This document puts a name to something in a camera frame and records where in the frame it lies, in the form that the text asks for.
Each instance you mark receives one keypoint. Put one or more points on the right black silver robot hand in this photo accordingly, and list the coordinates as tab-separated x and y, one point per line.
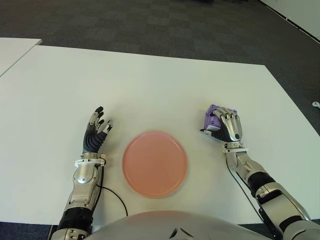
231	127

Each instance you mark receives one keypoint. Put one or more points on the white side table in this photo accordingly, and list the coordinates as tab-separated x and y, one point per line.
15	50

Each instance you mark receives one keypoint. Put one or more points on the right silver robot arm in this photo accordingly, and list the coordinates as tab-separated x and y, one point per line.
275	200

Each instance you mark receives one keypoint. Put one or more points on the white handheld controller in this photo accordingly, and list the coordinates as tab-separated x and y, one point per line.
316	104

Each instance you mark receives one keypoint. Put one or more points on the silver robot torso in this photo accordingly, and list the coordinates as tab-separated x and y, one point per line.
162	226

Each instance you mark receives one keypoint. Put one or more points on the purple tissue paper pack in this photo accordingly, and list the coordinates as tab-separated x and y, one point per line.
211	121

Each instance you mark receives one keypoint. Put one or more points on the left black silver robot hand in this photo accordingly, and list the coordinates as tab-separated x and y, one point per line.
93	140

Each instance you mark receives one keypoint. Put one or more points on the pink round plate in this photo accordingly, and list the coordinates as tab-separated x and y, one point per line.
155	165

